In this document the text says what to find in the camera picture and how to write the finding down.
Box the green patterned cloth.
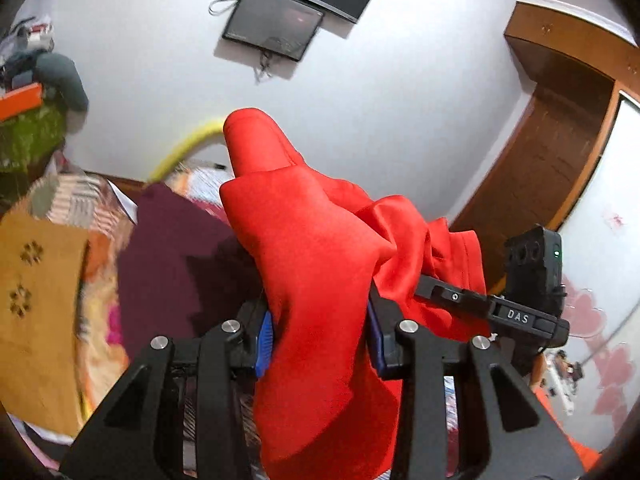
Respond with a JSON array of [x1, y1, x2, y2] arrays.
[[0, 105, 68, 173]]

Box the wooden lap desk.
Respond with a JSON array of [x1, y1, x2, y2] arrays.
[[0, 209, 92, 438]]

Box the yellow hoop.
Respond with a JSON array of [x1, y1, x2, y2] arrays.
[[146, 119, 227, 184]]

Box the white heart sticker sliding door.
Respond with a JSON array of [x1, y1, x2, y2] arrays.
[[547, 94, 640, 453]]

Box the white plastic item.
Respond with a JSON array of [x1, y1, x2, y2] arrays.
[[544, 349, 586, 413]]

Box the orange box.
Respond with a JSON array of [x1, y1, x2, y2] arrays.
[[0, 83, 43, 122]]

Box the wooden wardrobe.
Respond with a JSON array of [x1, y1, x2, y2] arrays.
[[504, 1, 640, 311]]

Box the brown wooden door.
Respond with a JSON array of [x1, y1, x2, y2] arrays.
[[449, 45, 616, 293]]

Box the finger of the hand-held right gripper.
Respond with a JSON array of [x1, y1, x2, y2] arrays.
[[414, 274, 494, 319]]

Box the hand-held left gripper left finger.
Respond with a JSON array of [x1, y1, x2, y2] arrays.
[[59, 300, 275, 480]]

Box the orange floral blanket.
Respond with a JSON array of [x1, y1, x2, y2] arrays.
[[27, 157, 138, 421]]

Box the red zip jacket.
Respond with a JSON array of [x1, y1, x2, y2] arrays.
[[220, 107, 493, 480]]

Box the pile of clothes and boxes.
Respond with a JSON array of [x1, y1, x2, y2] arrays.
[[0, 16, 55, 86]]

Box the grey neck pillow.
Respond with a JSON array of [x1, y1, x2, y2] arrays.
[[34, 52, 90, 113]]

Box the maroon garment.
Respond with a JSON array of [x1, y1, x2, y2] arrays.
[[116, 182, 263, 361]]

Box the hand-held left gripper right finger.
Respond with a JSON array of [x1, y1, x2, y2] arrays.
[[366, 285, 586, 480]]

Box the patchwork bed sheet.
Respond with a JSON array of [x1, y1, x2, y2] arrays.
[[165, 159, 463, 480]]

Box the small black wall monitor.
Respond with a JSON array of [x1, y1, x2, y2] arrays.
[[221, 0, 326, 62]]

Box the black hanging cable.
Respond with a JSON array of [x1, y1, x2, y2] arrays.
[[254, 50, 275, 83]]

